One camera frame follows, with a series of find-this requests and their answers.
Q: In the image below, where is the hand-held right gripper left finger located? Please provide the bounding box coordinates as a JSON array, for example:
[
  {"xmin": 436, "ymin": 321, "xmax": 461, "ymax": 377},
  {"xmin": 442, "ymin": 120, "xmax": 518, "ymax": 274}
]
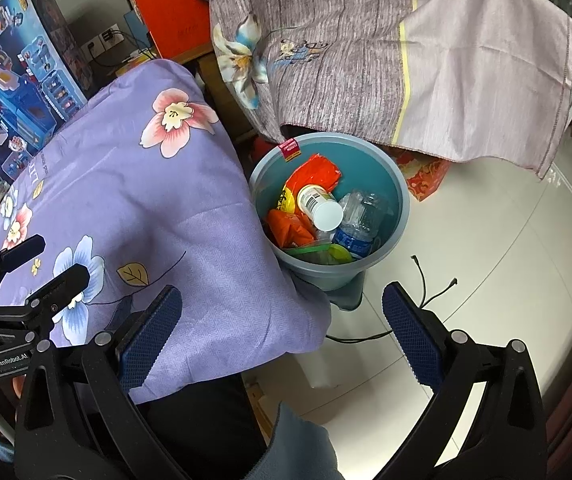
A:
[{"xmin": 13, "ymin": 285, "xmax": 187, "ymax": 480}]

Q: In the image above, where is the white wall socket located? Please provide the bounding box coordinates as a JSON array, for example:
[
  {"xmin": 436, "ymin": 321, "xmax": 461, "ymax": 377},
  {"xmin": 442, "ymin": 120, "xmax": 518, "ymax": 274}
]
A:
[{"xmin": 82, "ymin": 23, "xmax": 122, "ymax": 59}]

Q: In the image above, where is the red patterned box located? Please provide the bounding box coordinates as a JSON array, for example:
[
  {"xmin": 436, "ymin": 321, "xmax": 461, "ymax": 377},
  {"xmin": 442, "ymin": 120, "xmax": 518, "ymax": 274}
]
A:
[{"xmin": 395, "ymin": 151, "xmax": 453, "ymax": 203}]

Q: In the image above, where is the black floor cable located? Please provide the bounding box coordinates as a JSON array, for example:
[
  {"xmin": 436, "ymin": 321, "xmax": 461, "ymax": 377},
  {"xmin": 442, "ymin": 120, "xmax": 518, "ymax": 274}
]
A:
[{"xmin": 326, "ymin": 254, "xmax": 460, "ymax": 347}]

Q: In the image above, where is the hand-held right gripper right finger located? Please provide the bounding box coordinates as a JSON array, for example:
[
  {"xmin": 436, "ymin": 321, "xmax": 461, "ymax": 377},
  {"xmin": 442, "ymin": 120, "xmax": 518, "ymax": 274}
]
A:
[{"xmin": 376, "ymin": 281, "xmax": 549, "ymax": 480}]

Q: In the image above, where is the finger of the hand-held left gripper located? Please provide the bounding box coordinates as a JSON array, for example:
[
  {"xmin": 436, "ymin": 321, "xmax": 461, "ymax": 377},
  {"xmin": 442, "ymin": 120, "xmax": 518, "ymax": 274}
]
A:
[
  {"xmin": 20, "ymin": 263, "xmax": 91, "ymax": 325},
  {"xmin": 0, "ymin": 234, "xmax": 47, "ymax": 281}
]

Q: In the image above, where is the grey-purple floral cloth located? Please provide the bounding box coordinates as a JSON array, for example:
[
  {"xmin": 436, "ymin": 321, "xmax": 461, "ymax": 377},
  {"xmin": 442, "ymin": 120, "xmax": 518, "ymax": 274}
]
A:
[{"xmin": 189, "ymin": 0, "xmax": 572, "ymax": 180}]

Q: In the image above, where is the purple floral blanket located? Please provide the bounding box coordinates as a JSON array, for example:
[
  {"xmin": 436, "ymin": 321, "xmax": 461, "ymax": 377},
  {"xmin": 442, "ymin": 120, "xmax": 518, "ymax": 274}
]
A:
[{"xmin": 0, "ymin": 59, "xmax": 333, "ymax": 407}]

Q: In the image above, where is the white cylindrical container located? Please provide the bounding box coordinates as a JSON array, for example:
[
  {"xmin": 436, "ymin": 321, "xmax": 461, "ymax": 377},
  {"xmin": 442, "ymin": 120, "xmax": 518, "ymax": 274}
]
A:
[{"xmin": 297, "ymin": 183, "xmax": 345, "ymax": 232}]

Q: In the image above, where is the clear plastic bottle blue label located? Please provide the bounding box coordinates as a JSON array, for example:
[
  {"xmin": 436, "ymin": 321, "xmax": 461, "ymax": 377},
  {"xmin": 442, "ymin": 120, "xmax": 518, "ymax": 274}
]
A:
[{"xmin": 332, "ymin": 189, "xmax": 393, "ymax": 259}]

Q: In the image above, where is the orange box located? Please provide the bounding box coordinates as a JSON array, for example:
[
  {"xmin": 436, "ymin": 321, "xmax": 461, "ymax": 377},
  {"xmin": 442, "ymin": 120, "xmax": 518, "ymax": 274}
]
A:
[{"xmin": 120, "ymin": 0, "xmax": 215, "ymax": 62}]

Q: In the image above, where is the red snack bag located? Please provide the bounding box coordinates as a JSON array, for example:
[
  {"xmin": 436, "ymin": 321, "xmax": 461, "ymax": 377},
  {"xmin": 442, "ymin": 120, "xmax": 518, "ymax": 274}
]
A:
[{"xmin": 265, "ymin": 154, "xmax": 343, "ymax": 252}]

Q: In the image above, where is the person's black clothing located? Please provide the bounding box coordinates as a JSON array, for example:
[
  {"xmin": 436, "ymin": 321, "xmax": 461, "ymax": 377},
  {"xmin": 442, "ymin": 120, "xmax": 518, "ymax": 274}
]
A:
[{"xmin": 130, "ymin": 374, "xmax": 279, "ymax": 480}]

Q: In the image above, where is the teal plastic bin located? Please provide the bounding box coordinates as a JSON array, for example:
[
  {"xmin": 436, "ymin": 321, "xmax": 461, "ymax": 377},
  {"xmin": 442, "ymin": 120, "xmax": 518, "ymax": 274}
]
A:
[{"xmin": 248, "ymin": 131, "xmax": 413, "ymax": 295}]

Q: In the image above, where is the dark blue toy box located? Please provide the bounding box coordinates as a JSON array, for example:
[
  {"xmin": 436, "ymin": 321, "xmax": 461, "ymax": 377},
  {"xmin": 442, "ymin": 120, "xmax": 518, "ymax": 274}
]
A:
[{"xmin": 0, "ymin": 0, "xmax": 92, "ymax": 184}]

